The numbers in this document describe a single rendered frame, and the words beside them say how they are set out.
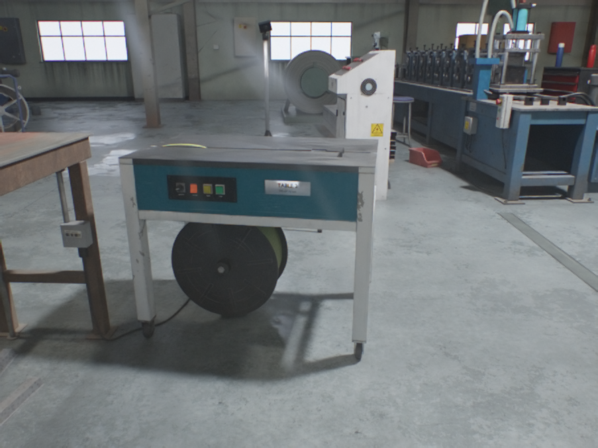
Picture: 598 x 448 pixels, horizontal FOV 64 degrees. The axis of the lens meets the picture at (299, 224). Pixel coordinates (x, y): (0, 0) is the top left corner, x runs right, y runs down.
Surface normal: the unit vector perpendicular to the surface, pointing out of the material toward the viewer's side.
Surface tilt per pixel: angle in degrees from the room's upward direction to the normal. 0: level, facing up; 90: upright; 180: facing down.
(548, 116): 90
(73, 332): 0
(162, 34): 90
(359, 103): 90
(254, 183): 90
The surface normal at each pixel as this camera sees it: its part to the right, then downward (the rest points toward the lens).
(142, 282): -0.17, 0.32
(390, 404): 0.00, -0.95
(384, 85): 0.07, 0.32
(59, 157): 1.00, 0.01
